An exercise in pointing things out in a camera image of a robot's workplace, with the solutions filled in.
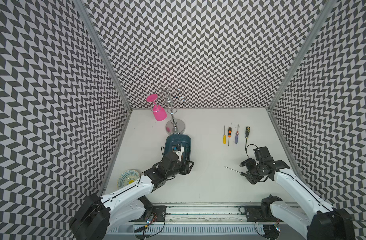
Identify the orange black small screwdriver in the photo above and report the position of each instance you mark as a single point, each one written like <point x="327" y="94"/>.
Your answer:
<point x="229" y="135"/>

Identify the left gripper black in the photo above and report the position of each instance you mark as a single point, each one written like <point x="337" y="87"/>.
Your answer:
<point x="185" y="168"/>

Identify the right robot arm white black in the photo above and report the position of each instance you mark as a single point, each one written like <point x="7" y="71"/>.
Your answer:
<point x="319" y="220"/>

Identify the purple red screwdriver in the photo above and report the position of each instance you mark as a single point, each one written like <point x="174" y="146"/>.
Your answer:
<point x="237" y="135"/>

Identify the black yellow long screwdriver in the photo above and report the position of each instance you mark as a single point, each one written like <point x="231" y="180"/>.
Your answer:
<point x="235" y="170"/>

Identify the yellow patterned plate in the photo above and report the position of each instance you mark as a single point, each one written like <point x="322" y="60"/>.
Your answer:
<point x="127" y="177"/>

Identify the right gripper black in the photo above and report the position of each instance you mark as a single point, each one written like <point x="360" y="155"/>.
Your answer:
<point x="252" y="178"/>

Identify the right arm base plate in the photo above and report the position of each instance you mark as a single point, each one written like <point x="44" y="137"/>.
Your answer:
<point x="258" y="214"/>

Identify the yellow slim screwdriver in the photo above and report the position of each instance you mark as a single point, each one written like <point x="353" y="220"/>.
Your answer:
<point x="224" y="136"/>

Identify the aluminium front rail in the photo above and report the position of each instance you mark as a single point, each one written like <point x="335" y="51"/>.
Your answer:
<point x="232" y="213"/>

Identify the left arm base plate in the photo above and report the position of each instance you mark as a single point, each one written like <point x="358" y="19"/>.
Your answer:
<point x="156" y="211"/>

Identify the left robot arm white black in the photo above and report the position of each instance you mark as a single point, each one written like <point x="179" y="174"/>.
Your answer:
<point x="99" y="214"/>

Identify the pink plastic wine glass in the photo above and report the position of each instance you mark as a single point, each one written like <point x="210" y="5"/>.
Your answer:
<point x="158" y="111"/>

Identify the teal plastic storage box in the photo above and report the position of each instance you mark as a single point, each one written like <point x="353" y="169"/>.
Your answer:
<point x="179" y="143"/>

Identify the chrome glass holder stand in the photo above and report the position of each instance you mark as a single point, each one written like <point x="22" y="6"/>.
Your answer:
<point x="174" y="126"/>

